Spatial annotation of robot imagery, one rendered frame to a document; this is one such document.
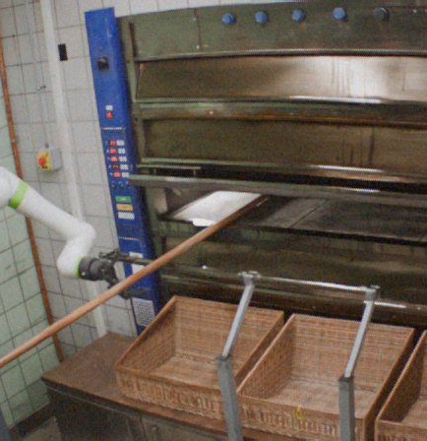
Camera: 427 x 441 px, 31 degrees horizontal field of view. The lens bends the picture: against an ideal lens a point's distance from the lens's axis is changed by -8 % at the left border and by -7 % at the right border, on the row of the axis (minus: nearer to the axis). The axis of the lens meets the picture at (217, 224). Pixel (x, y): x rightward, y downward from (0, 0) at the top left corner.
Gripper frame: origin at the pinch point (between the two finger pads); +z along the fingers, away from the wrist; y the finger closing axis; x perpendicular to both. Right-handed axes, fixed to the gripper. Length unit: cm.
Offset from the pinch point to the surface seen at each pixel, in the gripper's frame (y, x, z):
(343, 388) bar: 27, 7, 84
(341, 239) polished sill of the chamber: 2, -54, 55
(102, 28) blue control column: -87, -52, -46
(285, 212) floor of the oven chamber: 1, -76, 17
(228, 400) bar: 41, 6, 37
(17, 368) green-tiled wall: 80, -23, -124
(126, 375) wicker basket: 50, -5, -22
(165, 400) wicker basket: 57, -4, -3
